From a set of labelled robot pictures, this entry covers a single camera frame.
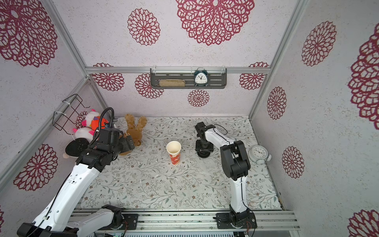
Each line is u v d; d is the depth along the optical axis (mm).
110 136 541
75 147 762
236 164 540
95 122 894
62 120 774
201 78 898
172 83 876
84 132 844
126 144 661
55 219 381
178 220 755
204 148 872
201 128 814
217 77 918
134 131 1019
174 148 879
